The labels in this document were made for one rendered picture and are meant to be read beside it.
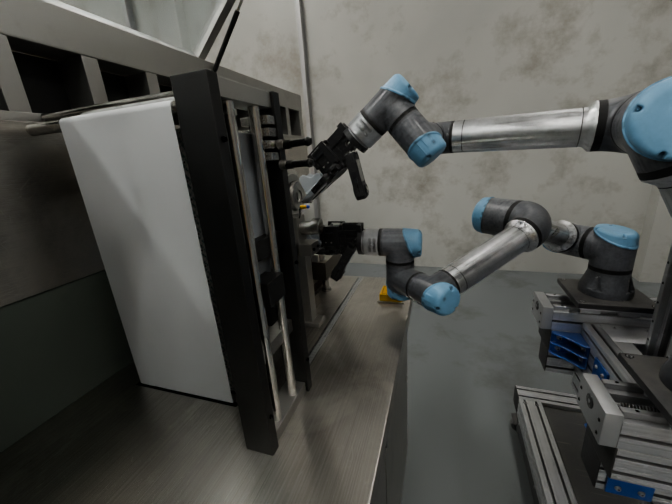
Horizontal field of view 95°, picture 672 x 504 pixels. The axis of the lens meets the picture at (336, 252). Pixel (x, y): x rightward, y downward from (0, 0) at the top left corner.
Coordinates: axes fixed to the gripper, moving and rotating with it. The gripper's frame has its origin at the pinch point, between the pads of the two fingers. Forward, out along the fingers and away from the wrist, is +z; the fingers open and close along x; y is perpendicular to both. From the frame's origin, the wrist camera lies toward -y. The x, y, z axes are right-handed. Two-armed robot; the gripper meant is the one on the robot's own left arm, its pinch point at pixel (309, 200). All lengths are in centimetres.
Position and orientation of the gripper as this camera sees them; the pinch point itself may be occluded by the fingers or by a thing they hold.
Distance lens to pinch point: 82.8
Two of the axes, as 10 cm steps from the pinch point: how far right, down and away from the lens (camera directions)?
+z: -6.8, 5.9, 4.3
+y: -6.6, -7.5, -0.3
